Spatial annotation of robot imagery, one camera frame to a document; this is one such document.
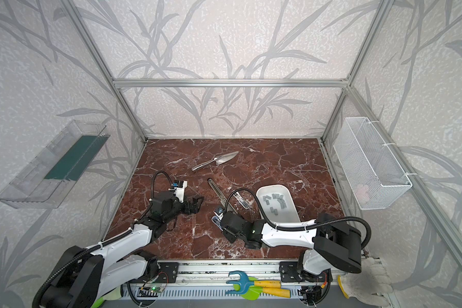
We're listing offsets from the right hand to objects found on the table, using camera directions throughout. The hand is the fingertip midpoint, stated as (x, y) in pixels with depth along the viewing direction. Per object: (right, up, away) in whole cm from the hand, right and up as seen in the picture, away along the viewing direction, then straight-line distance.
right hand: (225, 217), depth 83 cm
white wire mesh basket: (+50, +20, -22) cm, 58 cm away
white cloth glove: (+55, -21, -12) cm, 60 cm away
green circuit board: (-25, -23, -12) cm, 36 cm away
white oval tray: (+25, +3, +11) cm, 27 cm away
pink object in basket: (+53, +13, -10) cm, 56 cm away
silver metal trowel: (-6, +24, +26) cm, 36 cm away
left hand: (-13, +11, +4) cm, 17 cm away
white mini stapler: (+8, +4, +9) cm, 13 cm away
